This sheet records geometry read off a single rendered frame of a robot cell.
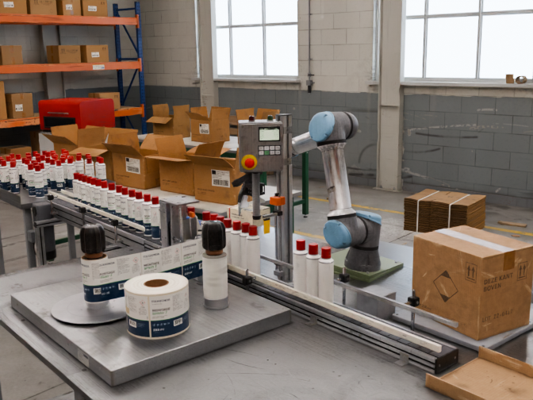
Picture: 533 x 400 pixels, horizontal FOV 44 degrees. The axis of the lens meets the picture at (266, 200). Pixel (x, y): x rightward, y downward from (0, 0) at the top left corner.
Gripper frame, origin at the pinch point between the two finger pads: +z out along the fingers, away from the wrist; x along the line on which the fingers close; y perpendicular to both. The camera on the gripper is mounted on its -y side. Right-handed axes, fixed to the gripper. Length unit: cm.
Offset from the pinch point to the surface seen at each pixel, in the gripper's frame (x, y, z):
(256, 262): -39, 40, 6
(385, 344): -54, 106, 14
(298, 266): -44, 65, 1
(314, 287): -45, 72, 6
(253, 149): -35, 35, -37
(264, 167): -32, 38, -30
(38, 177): -13, -160, 2
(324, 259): -46, 77, -5
